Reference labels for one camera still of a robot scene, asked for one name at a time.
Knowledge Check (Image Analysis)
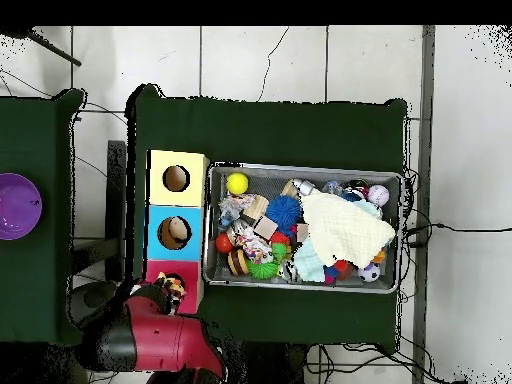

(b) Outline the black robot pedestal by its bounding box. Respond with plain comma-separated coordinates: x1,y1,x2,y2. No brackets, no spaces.
229,341,309,384

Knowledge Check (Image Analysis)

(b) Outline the brown striped burger toy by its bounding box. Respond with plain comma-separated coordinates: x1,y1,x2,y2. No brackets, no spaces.
226,247,250,277

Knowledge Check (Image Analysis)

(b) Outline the wooden three-hole sorting box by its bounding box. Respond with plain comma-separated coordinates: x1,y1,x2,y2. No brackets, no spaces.
141,149,211,315

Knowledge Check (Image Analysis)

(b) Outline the yellow ball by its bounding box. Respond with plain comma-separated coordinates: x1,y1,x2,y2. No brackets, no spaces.
226,172,250,196

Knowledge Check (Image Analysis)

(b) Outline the silver plastic toy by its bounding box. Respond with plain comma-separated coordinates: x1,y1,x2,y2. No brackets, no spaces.
291,178,317,196

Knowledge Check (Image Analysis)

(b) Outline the red-orange ball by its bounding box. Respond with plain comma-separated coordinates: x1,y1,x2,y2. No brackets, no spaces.
214,233,235,256

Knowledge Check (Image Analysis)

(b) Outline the black tripod leg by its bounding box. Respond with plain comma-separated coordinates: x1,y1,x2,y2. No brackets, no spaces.
0,25,83,67

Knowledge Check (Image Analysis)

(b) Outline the small soccer ball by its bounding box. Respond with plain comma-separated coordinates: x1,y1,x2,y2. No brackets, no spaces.
356,262,381,284

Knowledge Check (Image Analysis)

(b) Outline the dark green tablecloth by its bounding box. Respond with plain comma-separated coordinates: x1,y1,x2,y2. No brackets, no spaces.
124,82,409,353
0,88,93,347

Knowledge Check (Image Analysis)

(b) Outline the yellow duck plush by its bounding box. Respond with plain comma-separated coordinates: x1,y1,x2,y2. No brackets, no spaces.
155,271,188,305

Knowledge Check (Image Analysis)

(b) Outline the white baseball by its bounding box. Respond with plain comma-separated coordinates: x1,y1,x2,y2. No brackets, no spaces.
366,184,391,208

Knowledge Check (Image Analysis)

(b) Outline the blue spiky ball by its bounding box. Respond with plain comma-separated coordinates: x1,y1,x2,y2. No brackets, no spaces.
264,194,302,235

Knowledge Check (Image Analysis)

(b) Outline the purple round disc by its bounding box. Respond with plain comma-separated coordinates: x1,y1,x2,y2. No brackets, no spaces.
0,172,44,242

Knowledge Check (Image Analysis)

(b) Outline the black power cable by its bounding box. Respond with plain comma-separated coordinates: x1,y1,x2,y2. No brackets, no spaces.
403,222,512,237

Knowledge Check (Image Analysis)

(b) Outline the shallow clear mesh bin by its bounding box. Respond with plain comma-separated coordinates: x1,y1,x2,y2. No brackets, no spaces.
202,161,404,295

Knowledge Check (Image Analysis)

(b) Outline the cream muslin cloth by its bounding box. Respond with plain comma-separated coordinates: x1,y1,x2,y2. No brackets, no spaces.
298,188,397,270

